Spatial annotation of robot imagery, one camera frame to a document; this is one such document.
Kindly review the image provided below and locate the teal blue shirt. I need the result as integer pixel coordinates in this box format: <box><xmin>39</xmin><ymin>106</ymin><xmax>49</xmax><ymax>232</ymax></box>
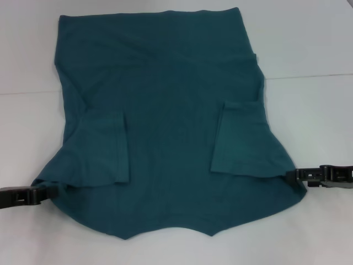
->
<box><xmin>31</xmin><ymin>7</ymin><xmax>308</xmax><ymax>241</ymax></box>

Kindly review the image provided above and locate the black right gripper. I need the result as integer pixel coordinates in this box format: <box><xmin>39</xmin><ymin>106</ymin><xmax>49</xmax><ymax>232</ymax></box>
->
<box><xmin>285</xmin><ymin>163</ymin><xmax>353</xmax><ymax>190</ymax></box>

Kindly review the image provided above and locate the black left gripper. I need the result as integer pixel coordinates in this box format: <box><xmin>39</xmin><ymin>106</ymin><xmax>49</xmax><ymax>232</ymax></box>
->
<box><xmin>0</xmin><ymin>185</ymin><xmax>60</xmax><ymax>210</ymax></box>

